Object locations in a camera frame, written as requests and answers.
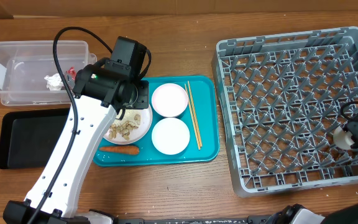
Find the wooden chopstick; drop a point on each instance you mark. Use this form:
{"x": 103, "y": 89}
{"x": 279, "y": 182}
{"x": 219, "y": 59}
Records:
{"x": 192, "y": 118}
{"x": 195, "y": 121}

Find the red snack wrapper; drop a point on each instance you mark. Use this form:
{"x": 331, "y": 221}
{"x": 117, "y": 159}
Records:
{"x": 71, "y": 74}

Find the pile of peanut shells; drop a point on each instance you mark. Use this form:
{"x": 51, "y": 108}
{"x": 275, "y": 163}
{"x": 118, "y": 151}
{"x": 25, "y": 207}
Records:
{"x": 123, "y": 128}

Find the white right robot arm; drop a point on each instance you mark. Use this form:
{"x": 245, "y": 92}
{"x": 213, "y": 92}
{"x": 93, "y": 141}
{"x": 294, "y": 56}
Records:
{"x": 299, "y": 214}

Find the grey dishwasher rack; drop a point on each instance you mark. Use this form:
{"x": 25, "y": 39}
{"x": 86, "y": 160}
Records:
{"x": 282, "y": 97}

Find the pile of rice grains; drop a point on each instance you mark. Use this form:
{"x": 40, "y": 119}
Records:
{"x": 130, "y": 114}

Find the white tissue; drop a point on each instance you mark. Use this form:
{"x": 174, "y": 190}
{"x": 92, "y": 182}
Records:
{"x": 54, "y": 82}

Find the clear plastic waste bin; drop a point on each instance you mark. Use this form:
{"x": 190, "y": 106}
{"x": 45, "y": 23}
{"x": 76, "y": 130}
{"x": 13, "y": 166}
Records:
{"x": 23, "y": 68}

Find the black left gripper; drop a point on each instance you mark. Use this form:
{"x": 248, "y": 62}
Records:
{"x": 143, "y": 101}

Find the pale green bowl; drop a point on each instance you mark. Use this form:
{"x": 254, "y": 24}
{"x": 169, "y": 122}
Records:
{"x": 170, "y": 136}

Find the pink bowl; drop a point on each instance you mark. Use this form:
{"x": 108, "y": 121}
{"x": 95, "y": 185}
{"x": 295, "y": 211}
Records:
{"x": 169, "y": 100}

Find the orange carrot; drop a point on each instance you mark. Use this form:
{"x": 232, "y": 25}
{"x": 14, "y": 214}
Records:
{"x": 129, "y": 150}

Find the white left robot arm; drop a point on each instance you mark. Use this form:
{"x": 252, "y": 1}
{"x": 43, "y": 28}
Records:
{"x": 102, "y": 92}

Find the teal serving tray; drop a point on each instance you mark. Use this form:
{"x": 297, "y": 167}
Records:
{"x": 203, "y": 93}

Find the black plastic tray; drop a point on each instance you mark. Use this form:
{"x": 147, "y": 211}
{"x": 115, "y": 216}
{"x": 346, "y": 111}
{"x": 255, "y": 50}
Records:
{"x": 28, "y": 137}

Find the white paper cup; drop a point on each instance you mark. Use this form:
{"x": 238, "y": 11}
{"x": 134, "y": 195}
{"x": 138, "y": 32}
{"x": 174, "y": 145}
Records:
{"x": 342, "y": 139}

